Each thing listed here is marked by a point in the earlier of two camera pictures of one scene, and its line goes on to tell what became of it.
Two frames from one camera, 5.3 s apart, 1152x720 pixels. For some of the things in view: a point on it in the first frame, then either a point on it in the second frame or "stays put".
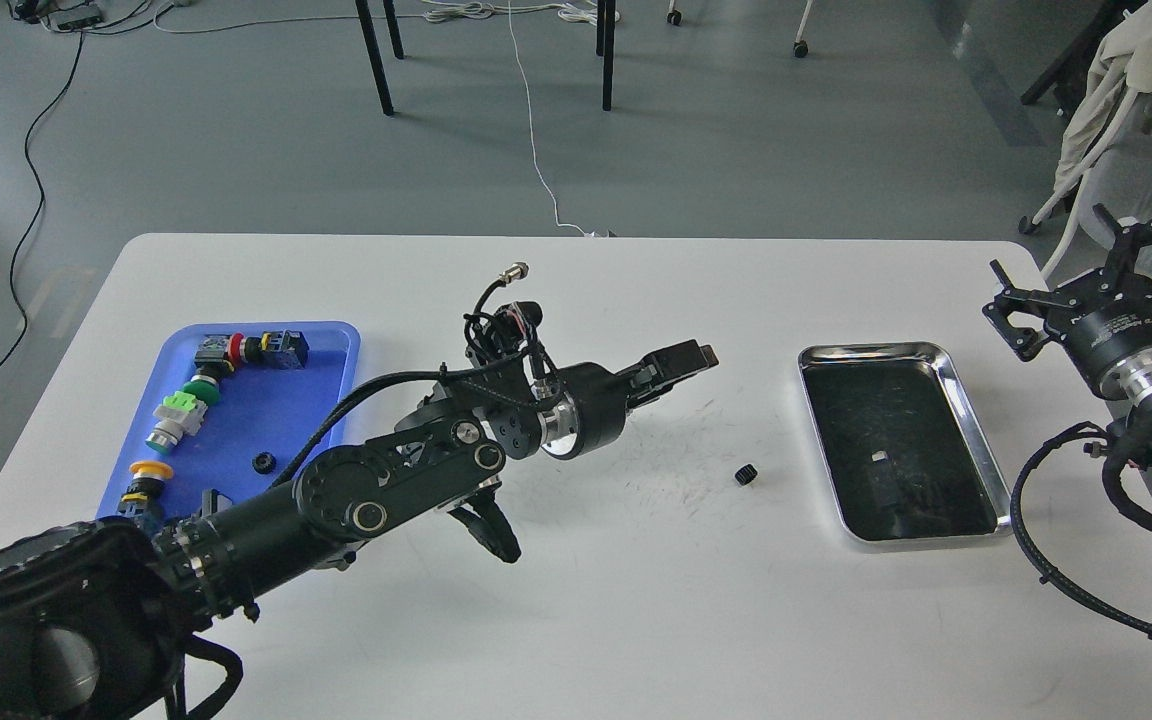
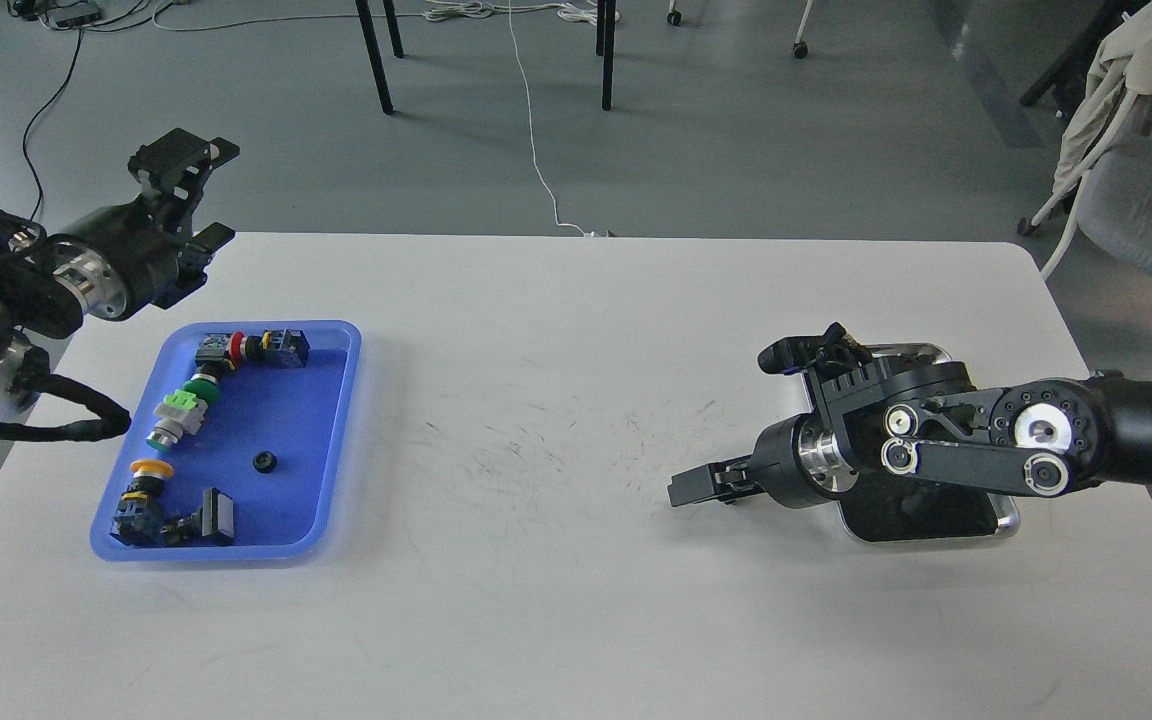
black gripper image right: x=1124 y=337 to x=799 y=461
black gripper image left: x=591 y=414 to x=120 y=260
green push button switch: x=181 y=413 stays put
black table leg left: x=375 y=54 stays put
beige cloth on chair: x=1132 y=57 stays put
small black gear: x=264 y=463 stays put
